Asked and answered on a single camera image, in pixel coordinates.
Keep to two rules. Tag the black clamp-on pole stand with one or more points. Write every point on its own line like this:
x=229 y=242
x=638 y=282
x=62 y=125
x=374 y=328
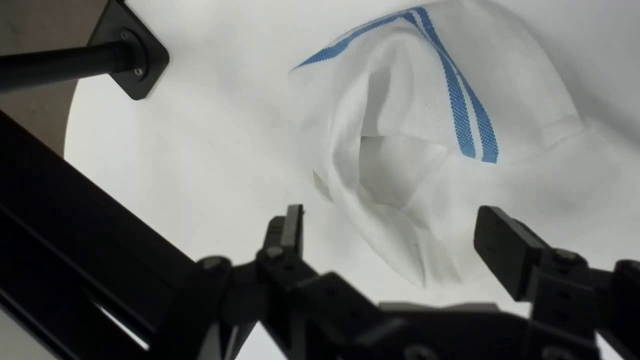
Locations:
x=127 y=56

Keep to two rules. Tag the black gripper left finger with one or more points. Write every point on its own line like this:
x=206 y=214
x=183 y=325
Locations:
x=287 y=251

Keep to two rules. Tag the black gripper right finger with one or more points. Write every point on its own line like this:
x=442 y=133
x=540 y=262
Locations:
x=516 y=256

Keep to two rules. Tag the white cloth with blue stripes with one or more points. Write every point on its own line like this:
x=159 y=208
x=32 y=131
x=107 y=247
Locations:
x=432 y=153

